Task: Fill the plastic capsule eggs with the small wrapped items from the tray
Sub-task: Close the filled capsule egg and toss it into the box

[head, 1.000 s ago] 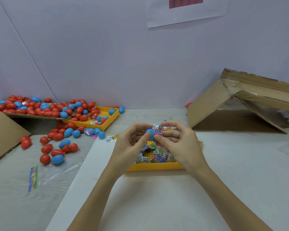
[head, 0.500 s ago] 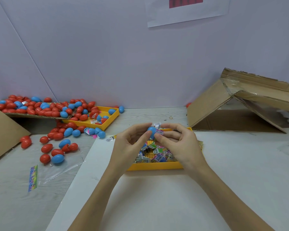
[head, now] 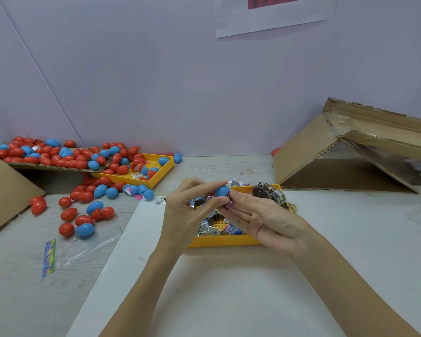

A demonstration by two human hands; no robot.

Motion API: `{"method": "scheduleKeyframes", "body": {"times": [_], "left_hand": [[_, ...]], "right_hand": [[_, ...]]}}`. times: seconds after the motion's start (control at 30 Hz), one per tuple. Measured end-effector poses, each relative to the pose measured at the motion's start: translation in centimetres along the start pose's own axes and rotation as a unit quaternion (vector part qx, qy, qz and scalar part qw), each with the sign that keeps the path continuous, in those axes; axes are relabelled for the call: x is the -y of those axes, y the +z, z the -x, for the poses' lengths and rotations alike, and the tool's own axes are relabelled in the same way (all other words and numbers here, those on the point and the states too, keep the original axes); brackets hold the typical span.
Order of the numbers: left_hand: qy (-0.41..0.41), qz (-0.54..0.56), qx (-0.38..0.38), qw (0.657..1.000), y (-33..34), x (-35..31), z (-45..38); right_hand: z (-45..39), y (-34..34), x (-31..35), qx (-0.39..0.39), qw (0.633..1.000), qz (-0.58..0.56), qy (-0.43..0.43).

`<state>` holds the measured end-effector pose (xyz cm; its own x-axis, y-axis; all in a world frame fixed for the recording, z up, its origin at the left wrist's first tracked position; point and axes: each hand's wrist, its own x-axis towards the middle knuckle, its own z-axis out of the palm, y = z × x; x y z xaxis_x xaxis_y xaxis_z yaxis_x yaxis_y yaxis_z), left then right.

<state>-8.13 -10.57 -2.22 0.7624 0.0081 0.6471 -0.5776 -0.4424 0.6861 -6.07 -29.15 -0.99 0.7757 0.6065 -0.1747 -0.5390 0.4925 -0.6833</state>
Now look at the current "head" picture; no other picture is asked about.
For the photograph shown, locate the person's left hand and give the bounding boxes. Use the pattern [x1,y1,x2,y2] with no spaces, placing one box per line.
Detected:
[156,178,231,258]

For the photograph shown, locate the person's right hand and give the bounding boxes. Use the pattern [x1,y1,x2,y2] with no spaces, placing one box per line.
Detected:
[219,189,318,260]

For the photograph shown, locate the pile of plastic eggs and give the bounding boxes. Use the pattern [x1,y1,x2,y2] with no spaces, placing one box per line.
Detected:
[0,136,182,239]

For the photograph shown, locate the person's right forearm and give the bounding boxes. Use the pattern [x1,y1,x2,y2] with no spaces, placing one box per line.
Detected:
[295,231,421,337]

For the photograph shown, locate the person's left forearm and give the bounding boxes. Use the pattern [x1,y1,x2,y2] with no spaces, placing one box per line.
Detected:
[100,243,183,337]

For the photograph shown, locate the yellow plastic tray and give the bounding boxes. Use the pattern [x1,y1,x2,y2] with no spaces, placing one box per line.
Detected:
[188,183,285,248]

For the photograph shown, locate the yellow tray under eggs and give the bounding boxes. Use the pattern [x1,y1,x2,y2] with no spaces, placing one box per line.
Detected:
[91,152,175,190]

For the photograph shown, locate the torn flattened cardboard box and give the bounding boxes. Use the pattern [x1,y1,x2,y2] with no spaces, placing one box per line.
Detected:
[272,96,421,194]

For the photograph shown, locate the clear bag with coloured label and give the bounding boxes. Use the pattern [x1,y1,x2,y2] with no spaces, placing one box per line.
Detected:
[42,222,123,278]

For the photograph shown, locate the brown cardboard sheet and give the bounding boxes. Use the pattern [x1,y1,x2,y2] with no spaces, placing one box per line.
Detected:
[7,159,92,173]

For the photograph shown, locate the tall brown cardboard box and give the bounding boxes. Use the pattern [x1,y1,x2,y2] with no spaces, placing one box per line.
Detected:
[0,151,46,239]

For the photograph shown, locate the white paper sign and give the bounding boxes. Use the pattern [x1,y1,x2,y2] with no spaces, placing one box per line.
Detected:
[213,0,334,38]

